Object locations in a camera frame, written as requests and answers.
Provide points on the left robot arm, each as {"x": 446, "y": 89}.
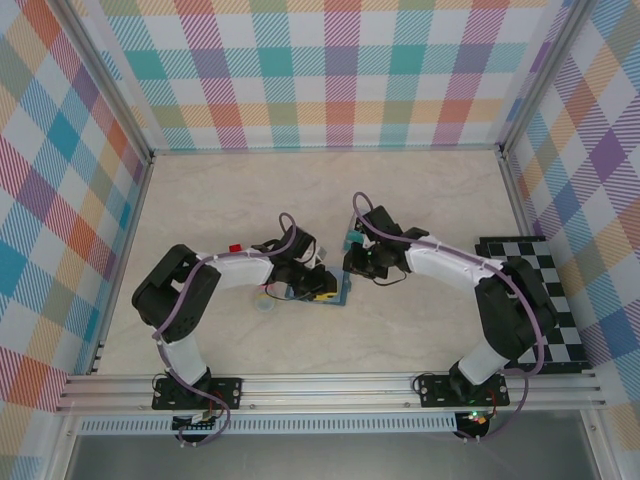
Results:
{"x": 175, "y": 320}

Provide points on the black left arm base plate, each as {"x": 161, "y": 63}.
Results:
{"x": 225, "y": 392}

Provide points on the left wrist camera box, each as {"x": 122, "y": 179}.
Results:
{"x": 300, "y": 244}

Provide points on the teal card holder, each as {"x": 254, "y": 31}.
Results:
{"x": 345, "y": 292}

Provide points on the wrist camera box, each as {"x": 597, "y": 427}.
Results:
{"x": 382, "y": 220}
{"x": 300, "y": 244}

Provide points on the long aluminium mounting rail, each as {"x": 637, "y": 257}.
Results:
{"x": 325, "y": 390}

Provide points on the small circuit board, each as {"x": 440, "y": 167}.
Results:
{"x": 197, "y": 422}
{"x": 475, "y": 420}

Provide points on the red toy brick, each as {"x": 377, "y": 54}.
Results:
{"x": 234, "y": 248}

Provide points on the aluminium frame post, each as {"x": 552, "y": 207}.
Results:
{"x": 545, "y": 75}
{"x": 107, "y": 85}

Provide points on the aluminium frame side rail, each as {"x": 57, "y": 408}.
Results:
{"x": 127, "y": 250}
{"x": 517, "y": 200}

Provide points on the teal credit card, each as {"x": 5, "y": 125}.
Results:
{"x": 355, "y": 237}

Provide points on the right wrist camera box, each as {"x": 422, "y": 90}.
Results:
{"x": 382, "y": 220}

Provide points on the black grey checkerboard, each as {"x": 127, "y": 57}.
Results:
{"x": 565, "y": 310}

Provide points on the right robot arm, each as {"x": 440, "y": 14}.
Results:
{"x": 520, "y": 310}

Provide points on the aluminium frame bottom rail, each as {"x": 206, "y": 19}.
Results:
{"x": 325, "y": 150}

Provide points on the pink toy microphone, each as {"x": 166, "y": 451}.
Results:
{"x": 265, "y": 305}

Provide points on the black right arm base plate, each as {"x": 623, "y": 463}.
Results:
{"x": 435, "y": 390}

